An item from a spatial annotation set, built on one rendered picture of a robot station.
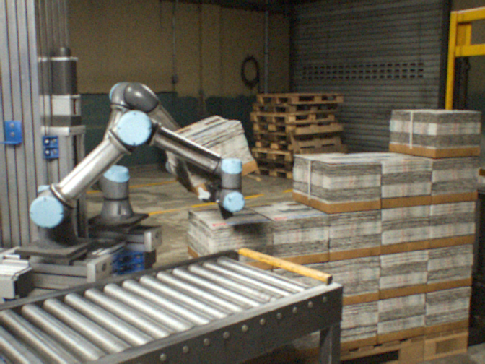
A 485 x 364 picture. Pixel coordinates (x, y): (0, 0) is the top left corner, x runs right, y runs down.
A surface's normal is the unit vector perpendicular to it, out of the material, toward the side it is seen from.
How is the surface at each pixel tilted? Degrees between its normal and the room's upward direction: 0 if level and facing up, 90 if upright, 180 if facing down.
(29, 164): 90
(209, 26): 90
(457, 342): 90
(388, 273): 90
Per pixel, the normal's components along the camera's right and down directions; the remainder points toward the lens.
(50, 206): 0.06, 0.25
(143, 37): 0.66, 0.12
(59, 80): -0.26, 0.15
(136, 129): 0.26, 0.07
